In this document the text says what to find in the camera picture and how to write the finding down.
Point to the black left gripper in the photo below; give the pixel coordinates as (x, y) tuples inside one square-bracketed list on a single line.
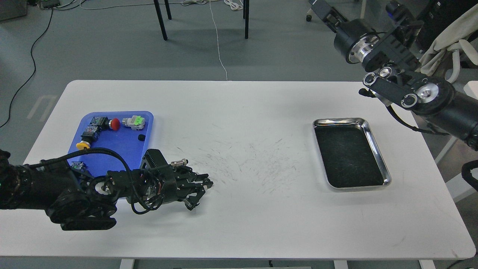
[(181, 188)]

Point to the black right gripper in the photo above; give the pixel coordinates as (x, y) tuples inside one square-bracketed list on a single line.
[(354, 39)]

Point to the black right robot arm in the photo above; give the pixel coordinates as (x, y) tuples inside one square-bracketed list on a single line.
[(392, 73)]

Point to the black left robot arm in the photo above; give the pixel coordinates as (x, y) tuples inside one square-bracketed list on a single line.
[(78, 201)]

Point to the black chair leg right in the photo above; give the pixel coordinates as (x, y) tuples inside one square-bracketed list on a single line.
[(246, 17)]

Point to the black chair leg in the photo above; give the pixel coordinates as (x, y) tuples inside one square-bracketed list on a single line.
[(160, 17), (246, 17)]

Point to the blue plastic tray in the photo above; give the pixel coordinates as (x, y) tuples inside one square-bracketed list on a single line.
[(123, 141)]

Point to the red mushroom push button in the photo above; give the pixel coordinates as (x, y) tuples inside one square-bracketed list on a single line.
[(104, 123)]

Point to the beige cloth on chair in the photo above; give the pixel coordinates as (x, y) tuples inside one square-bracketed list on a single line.
[(455, 33)]

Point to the steel tray with black mat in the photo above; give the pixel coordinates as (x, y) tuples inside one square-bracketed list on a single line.
[(350, 154)]

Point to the black chair leg left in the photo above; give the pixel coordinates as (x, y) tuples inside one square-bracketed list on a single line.
[(160, 17)]

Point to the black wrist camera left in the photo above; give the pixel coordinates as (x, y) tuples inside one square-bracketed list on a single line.
[(154, 164)]

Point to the grey switch with green label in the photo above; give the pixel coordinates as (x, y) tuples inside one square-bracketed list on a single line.
[(135, 122)]

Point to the yellow push button switch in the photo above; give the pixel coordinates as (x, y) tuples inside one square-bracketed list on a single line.
[(89, 135)]

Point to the green push button switch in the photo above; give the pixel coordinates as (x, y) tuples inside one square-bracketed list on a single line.
[(79, 165)]

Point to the white chair frame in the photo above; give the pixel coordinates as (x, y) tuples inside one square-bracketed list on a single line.
[(457, 186)]

